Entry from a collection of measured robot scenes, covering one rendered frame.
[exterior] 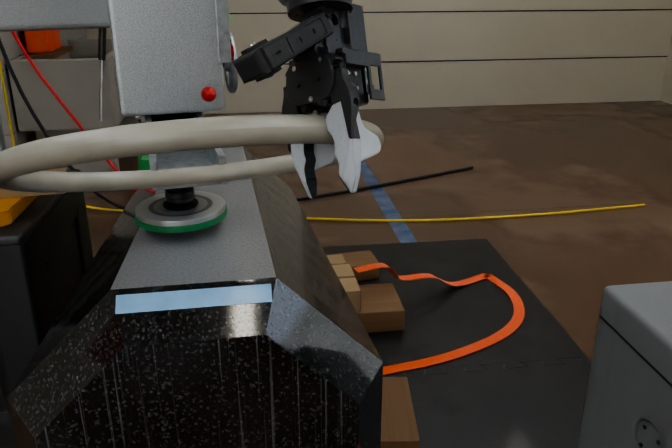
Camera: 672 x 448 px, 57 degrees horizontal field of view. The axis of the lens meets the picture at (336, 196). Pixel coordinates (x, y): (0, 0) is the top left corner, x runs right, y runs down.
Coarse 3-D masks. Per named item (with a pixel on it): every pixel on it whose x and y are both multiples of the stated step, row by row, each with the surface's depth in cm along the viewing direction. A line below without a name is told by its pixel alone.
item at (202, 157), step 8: (200, 112) 140; (144, 120) 145; (168, 152) 123; (176, 152) 123; (184, 152) 123; (192, 152) 123; (200, 152) 123; (208, 152) 120; (216, 152) 106; (152, 160) 101; (160, 160) 117; (168, 160) 117; (176, 160) 117; (184, 160) 117; (192, 160) 117; (200, 160) 117; (208, 160) 117; (216, 160) 107; (224, 160) 103; (152, 168) 100; (160, 168) 112; (168, 168) 112; (192, 184) 103; (200, 184) 104; (208, 184) 104; (216, 184) 104
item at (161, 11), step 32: (128, 0) 124; (160, 0) 125; (192, 0) 127; (128, 32) 125; (160, 32) 127; (192, 32) 129; (128, 64) 127; (160, 64) 129; (192, 64) 131; (128, 96) 130; (160, 96) 131; (192, 96) 133
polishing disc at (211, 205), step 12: (204, 192) 159; (144, 204) 151; (156, 204) 151; (204, 204) 151; (216, 204) 151; (144, 216) 144; (156, 216) 144; (168, 216) 144; (180, 216) 144; (192, 216) 144; (204, 216) 144; (216, 216) 147
